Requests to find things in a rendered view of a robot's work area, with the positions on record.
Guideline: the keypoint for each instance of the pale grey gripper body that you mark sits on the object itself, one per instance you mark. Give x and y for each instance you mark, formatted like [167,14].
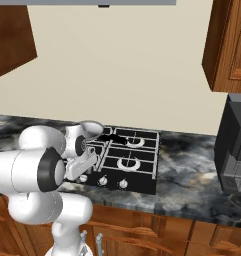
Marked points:
[79,165]

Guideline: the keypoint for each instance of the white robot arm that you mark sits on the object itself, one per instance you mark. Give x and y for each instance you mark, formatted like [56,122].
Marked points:
[25,166]

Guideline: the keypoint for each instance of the silver hob knob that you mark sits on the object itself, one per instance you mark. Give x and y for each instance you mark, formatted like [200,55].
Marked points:
[103,181]
[83,178]
[123,183]

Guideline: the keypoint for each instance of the black gas hob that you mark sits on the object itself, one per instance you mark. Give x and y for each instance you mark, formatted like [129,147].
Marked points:
[138,156]

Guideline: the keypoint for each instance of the brown wooden cupboard door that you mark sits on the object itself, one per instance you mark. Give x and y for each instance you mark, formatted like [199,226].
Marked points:
[178,245]
[5,236]

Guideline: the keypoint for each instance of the brown wooden drawer front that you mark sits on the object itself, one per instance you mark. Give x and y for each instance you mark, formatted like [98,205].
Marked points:
[205,235]
[172,225]

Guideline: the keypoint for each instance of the black microwave oven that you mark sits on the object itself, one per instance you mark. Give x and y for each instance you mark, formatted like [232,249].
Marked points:
[233,146]

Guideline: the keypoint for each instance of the grey extractor hood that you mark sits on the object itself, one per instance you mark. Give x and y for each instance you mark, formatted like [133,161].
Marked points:
[92,2]

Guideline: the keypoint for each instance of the brown wooden wall cupboard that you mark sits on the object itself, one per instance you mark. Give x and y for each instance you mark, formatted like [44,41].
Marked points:
[10,36]

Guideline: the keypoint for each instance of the brown panelled wall cupboard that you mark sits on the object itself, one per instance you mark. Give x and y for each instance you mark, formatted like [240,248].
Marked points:
[228,46]

